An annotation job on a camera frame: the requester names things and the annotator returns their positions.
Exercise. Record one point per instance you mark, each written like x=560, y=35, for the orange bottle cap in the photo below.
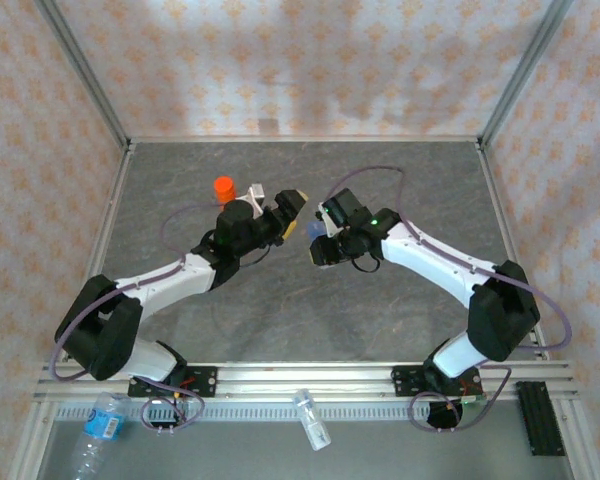
x=224, y=186

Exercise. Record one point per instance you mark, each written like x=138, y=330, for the blue pill organizer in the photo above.
x=314, y=231

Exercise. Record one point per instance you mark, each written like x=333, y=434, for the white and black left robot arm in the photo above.
x=165, y=280

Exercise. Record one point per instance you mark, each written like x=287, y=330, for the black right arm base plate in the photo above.
x=405, y=381

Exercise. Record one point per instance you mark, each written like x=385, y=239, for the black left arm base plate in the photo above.
x=202, y=382

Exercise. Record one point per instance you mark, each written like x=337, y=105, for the small clear plastic bottle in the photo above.
x=311, y=420

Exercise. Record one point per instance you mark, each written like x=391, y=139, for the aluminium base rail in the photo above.
x=305, y=377

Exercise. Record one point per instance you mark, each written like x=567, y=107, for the aluminium corner post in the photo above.
x=523, y=70
x=84, y=70

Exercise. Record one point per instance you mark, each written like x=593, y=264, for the clear plastic water bottle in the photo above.
x=102, y=425

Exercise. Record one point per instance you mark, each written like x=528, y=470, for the black ribbed plate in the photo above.
x=540, y=420

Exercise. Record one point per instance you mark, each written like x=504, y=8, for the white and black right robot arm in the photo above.
x=430, y=255

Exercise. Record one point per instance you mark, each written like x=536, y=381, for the aluminium table edge rail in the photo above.
x=103, y=250
x=498, y=200
x=305, y=138

